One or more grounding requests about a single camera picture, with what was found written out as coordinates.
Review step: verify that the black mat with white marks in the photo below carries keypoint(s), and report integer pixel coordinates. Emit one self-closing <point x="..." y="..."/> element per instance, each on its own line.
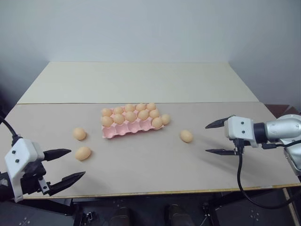
<point x="254" y="214"/>
<point x="35" y="214"/>

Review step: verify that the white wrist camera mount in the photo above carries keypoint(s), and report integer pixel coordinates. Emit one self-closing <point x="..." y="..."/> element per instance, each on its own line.
<point x="240" y="128"/>
<point x="20" y="153"/>

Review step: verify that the tan egg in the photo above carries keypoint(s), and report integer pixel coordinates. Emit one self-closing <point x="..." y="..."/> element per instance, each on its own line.
<point x="166" y="119"/>
<point x="186" y="136"/>
<point x="118" y="110"/>
<point x="83" y="153"/>
<point x="154" y="114"/>
<point x="107" y="121"/>
<point x="79" y="134"/>
<point x="157" y="122"/>
<point x="130" y="116"/>
<point x="151" y="106"/>
<point x="106" y="111"/>
<point x="118" y="118"/>
<point x="129" y="107"/>
<point x="140" y="107"/>
<point x="143" y="115"/>

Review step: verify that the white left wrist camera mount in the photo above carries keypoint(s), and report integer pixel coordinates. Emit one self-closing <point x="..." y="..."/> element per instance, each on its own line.
<point x="20" y="153"/>

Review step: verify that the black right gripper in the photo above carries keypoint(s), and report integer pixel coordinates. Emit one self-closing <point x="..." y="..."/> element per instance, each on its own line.
<point x="238" y="147"/>

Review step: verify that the dark rounded shape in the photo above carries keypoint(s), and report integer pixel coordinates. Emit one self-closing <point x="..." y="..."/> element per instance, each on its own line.
<point x="175" y="215"/>
<point x="121" y="216"/>

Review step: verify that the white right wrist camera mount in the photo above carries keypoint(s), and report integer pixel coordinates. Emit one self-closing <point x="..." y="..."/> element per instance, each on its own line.
<point x="240" y="128"/>

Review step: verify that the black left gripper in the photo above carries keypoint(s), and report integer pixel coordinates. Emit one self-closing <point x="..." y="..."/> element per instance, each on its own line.
<point x="31" y="174"/>

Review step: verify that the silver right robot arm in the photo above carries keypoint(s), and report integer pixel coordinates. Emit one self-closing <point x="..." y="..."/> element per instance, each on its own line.
<point x="279" y="128"/>

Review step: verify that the reddish brown furniture piece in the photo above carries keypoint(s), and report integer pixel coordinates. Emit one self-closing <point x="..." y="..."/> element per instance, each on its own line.
<point x="282" y="109"/>

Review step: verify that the pink egg tray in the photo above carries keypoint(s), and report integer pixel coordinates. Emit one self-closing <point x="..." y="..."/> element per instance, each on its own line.
<point x="122" y="131"/>

